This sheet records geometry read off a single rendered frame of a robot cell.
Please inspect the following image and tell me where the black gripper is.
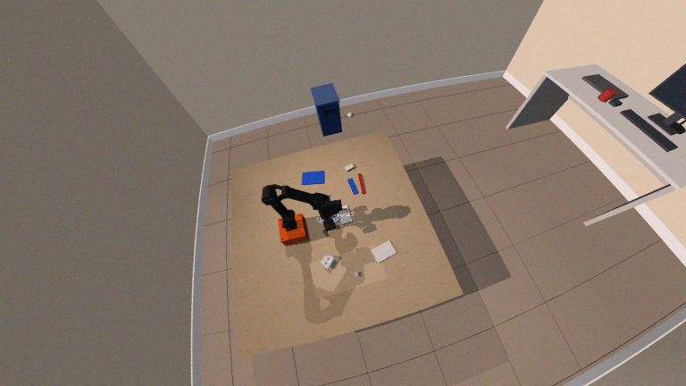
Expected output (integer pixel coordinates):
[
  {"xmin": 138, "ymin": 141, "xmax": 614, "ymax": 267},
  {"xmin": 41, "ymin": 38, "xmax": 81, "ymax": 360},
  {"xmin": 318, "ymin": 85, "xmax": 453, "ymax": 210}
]
[{"xmin": 319, "ymin": 211, "xmax": 336, "ymax": 231}]

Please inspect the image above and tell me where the white metal plate with two round holes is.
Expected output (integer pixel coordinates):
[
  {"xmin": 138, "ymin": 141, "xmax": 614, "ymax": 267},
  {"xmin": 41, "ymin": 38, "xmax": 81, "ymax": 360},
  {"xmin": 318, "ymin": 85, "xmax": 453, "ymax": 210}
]
[{"xmin": 322, "ymin": 256, "xmax": 335, "ymax": 270}]

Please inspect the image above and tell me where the white flat rectangular plate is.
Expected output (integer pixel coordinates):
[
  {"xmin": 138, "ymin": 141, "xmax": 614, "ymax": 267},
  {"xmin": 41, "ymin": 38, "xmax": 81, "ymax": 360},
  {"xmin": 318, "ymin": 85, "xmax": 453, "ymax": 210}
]
[{"xmin": 371, "ymin": 240, "xmax": 397, "ymax": 263}]

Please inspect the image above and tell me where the blue flat plate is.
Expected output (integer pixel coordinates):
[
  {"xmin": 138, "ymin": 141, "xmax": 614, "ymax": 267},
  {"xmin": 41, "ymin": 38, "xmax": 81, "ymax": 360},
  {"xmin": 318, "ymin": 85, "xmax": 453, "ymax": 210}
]
[
  {"xmin": 347, "ymin": 178, "xmax": 358, "ymax": 195},
  {"xmin": 301, "ymin": 171, "xmax": 324, "ymax": 185}
]

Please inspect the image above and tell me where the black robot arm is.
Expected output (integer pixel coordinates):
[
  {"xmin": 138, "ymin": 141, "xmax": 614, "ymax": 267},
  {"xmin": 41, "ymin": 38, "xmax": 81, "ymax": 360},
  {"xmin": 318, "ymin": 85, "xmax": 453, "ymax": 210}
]
[{"xmin": 261, "ymin": 184, "xmax": 342, "ymax": 231}]

